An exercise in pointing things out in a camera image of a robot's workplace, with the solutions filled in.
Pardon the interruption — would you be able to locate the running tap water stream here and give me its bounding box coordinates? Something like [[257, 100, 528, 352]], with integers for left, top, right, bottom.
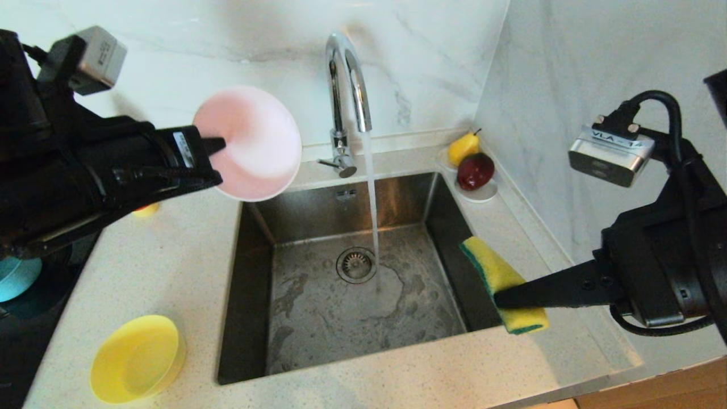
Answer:
[[362, 132, 380, 265]]

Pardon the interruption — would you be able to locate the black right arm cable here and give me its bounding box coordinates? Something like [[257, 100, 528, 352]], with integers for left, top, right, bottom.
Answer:
[[594, 90, 727, 341]]

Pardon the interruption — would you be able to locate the dark red apple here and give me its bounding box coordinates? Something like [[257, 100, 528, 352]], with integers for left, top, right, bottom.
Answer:
[[456, 153, 494, 191]]

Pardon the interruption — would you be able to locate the pink plastic bowl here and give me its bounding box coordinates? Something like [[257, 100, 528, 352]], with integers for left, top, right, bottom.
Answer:
[[193, 85, 303, 203]]

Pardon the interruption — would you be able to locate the stainless steel sink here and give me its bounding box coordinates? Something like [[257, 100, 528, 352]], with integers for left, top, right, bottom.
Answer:
[[217, 172, 519, 386]]

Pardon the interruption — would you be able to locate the black glass cooktop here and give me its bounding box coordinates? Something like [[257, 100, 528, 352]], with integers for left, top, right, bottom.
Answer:
[[0, 233, 102, 409]]

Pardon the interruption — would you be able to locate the yellow green sponge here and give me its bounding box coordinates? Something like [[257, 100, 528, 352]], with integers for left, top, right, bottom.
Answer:
[[460, 236, 550, 335]]

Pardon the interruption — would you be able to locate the yellow plastic bowl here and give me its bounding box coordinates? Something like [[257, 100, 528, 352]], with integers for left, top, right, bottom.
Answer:
[[90, 315, 186, 405]]

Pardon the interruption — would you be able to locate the chrome gooseneck faucet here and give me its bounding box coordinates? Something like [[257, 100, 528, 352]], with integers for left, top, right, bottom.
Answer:
[[318, 31, 373, 178]]

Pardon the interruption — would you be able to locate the blue plastic bowl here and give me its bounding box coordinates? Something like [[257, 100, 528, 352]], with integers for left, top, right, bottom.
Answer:
[[0, 256, 43, 303]]

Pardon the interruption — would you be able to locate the round metal sink drain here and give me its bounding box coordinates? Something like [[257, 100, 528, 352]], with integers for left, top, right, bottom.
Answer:
[[336, 248, 378, 285]]

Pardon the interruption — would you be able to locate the yellow pear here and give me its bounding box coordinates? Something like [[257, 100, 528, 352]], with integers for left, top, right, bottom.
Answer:
[[447, 129, 481, 168]]

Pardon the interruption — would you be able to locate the small white saucer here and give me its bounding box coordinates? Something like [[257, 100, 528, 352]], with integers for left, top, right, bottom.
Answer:
[[454, 178, 499, 203]]

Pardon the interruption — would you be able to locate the left wrist camera unit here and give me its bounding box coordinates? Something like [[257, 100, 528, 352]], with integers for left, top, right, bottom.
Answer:
[[37, 26, 128, 96]]

